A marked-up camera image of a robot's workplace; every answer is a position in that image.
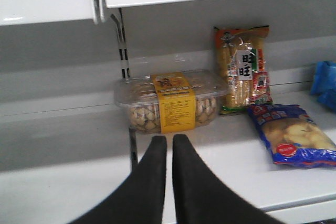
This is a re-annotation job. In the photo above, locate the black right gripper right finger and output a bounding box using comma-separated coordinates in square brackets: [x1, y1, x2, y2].
[172, 134, 280, 223]

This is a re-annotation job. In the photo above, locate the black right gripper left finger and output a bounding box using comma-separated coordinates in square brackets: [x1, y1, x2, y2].
[72, 136, 167, 223]

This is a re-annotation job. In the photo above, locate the white supermarket shelf unit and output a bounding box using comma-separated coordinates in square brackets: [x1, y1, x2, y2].
[1, 0, 335, 223]

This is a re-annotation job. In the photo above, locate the clear cookie tub yellow label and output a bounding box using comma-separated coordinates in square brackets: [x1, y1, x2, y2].
[114, 70, 228, 133]

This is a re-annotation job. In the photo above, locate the blue snack bag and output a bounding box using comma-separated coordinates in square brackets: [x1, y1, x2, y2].
[247, 104, 335, 168]

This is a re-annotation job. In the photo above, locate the rice cracker bag orange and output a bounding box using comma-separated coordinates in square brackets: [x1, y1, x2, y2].
[214, 26, 272, 114]

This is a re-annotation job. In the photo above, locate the blue plastic package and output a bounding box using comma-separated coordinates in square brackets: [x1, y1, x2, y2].
[310, 61, 335, 112]

